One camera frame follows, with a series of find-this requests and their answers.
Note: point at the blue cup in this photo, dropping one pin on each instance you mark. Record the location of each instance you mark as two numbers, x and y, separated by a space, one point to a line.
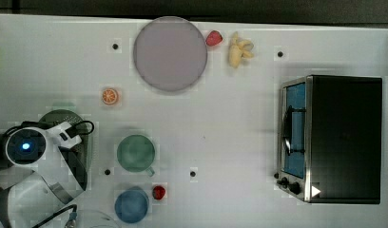
132 205

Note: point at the yellow plush banana bunch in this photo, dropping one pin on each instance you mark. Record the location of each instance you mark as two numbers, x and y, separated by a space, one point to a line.
239 49

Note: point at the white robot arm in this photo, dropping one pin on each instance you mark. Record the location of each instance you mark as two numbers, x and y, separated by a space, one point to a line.
56 176

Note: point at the small red toy fruit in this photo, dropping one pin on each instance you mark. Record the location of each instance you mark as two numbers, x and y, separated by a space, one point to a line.
158 192

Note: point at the green mug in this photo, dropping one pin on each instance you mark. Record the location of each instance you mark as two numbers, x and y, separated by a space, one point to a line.
136 153

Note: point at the orange slice toy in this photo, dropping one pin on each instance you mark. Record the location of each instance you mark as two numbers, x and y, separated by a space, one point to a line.
110 96

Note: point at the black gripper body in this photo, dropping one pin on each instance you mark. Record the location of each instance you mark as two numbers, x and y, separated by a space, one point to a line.
76 166

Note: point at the lavender round plate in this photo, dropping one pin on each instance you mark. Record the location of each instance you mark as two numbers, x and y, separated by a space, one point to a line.
170 54

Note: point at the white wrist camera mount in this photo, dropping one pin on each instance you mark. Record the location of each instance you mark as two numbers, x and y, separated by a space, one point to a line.
61 135

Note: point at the green oval strainer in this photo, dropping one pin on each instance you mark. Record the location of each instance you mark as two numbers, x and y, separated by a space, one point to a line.
67 112

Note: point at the black toaster oven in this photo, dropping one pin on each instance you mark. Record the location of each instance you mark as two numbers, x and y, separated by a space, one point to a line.
331 139

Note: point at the red plush strawberry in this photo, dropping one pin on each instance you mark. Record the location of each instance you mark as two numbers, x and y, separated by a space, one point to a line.
213 38

